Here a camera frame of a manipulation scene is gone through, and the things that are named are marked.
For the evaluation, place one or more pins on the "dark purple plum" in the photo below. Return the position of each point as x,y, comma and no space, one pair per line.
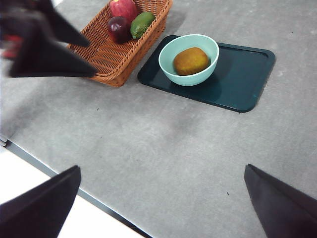
119,29

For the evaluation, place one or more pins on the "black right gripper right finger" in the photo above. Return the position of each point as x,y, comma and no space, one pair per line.
284,210

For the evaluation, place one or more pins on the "green avocado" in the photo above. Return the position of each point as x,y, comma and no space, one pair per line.
142,24

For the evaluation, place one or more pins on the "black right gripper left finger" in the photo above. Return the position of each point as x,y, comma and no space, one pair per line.
37,213

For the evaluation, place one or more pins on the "dark green rectangular tray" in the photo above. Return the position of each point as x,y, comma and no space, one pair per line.
242,81

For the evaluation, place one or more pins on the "teal ribbed bowl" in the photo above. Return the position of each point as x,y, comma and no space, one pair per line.
188,79

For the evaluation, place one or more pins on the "red apple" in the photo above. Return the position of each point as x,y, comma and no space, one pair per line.
123,10

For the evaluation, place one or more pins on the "brown wicker basket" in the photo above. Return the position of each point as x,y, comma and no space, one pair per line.
111,57

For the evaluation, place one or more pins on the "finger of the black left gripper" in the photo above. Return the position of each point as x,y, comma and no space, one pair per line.
44,62
64,29

